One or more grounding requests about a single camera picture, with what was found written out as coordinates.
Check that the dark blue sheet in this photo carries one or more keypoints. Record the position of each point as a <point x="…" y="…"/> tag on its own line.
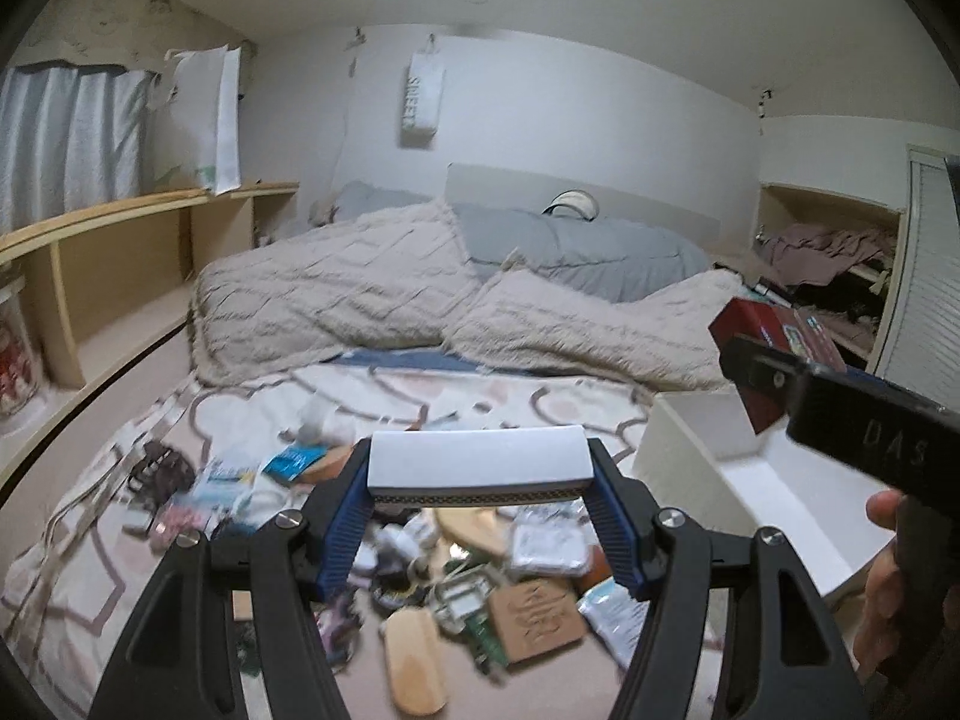
<point x="405" y="361"/>

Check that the round white black-banded object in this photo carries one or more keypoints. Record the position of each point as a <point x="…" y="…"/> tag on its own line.
<point x="571" y="202"/>

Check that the pile of mauve clothes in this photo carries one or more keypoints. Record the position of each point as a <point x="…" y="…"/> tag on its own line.
<point x="825" y="247"/>

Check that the light grey headboard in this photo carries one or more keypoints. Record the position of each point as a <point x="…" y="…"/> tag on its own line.
<point x="637" y="195"/>

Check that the oval wooden piece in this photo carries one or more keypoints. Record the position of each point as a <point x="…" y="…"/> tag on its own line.
<point x="412" y="660"/>

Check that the red box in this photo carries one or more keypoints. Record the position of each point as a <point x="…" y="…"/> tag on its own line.
<point x="795" y="330"/>

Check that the person's right hand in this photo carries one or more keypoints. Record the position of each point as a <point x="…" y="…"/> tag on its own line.
<point x="885" y="615"/>

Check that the white slatted door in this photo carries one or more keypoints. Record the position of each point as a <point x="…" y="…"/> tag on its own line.
<point x="926" y="262"/>

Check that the pink packet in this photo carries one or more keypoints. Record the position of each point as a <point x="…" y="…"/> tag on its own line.
<point x="180" y="526"/>

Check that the white tote bag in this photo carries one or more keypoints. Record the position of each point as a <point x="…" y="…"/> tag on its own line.
<point x="199" y="120"/>

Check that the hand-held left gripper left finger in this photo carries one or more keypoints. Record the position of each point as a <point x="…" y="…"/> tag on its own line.
<point x="346" y="532"/>

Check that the wooden closet shelf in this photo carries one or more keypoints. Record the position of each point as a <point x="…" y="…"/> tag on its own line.
<point x="825" y="202"/>

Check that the wooden wall shelf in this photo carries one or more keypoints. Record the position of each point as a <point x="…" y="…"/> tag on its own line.
<point x="112" y="270"/>

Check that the white curtain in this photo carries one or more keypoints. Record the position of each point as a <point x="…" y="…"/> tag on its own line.
<point x="67" y="142"/>

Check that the hanging white bag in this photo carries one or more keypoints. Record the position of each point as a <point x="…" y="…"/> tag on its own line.
<point x="422" y="101"/>

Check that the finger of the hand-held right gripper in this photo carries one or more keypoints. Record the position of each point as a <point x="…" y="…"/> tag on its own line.
<point x="761" y="369"/>

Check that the green circuit board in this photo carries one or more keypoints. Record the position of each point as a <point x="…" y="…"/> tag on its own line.
<point x="480" y="622"/>

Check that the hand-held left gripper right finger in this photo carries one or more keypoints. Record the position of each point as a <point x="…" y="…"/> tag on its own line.
<point x="615" y="532"/>

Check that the white and blue packet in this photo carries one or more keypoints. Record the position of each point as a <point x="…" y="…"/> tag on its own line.
<point x="613" y="622"/>

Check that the square carved brown coaster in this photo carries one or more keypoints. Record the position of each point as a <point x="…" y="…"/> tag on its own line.
<point x="536" y="619"/>

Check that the beige textured blanket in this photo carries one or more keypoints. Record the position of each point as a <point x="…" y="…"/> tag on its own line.
<point x="337" y="292"/>

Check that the pointed wooden piece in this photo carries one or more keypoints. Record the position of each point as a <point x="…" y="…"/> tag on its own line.
<point x="480" y="532"/>

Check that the white rectangular box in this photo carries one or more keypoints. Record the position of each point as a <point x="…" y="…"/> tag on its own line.
<point x="480" y="457"/>

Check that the clear foil packet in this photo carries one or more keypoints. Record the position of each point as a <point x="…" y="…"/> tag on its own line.
<point x="547" y="549"/>

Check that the grey pillow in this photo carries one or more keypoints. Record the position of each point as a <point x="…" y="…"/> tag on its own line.
<point x="585" y="255"/>
<point x="375" y="199"/>

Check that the dark clothes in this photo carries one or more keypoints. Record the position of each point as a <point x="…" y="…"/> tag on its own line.
<point x="840" y="292"/>

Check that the white cardboard container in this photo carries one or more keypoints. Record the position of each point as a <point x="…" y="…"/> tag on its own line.
<point x="757" y="495"/>

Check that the red printed jar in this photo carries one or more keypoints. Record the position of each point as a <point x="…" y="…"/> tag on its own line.
<point x="15" y="360"/>

